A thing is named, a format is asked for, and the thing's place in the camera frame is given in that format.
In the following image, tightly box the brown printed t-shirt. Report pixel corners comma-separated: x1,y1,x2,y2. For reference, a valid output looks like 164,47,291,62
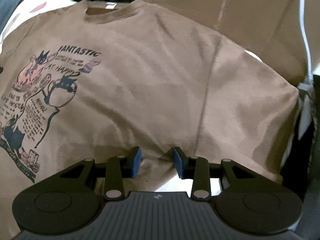
1,0,298,239

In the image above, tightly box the brown cardboard box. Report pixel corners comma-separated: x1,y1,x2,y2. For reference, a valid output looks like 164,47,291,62
145,0,312,85

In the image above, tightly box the white bear print bedsheet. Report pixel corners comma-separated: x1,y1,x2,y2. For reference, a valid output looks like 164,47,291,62
1,0,76,50

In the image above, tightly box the white cable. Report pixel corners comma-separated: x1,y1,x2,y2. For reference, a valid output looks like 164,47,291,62
298,0,313,81

